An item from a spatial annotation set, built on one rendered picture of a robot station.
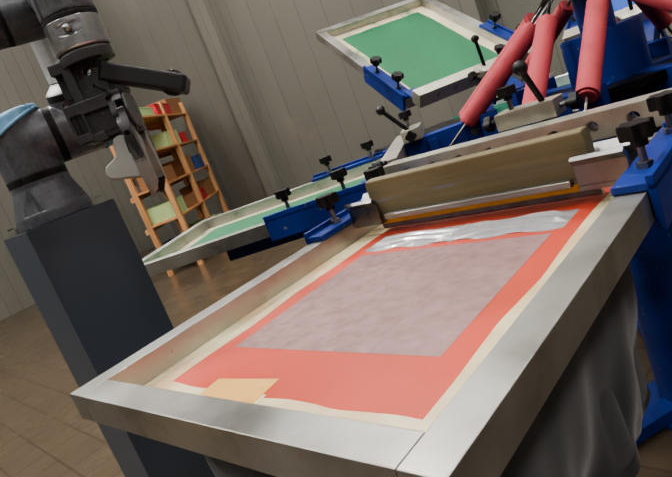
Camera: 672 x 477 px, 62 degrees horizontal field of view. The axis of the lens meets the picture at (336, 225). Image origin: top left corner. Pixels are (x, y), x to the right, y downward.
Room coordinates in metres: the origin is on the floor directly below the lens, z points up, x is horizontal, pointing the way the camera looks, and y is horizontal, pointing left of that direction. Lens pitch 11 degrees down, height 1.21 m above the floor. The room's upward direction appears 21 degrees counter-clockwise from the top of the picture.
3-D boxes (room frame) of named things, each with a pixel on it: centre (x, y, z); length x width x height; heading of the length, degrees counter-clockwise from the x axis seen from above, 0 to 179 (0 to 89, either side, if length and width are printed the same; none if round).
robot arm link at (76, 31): (0.82, 0.24, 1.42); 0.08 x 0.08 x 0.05
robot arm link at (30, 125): (1.20, 0.53, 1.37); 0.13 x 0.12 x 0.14; 113
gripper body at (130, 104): (0.82, 0.24, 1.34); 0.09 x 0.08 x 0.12; 94
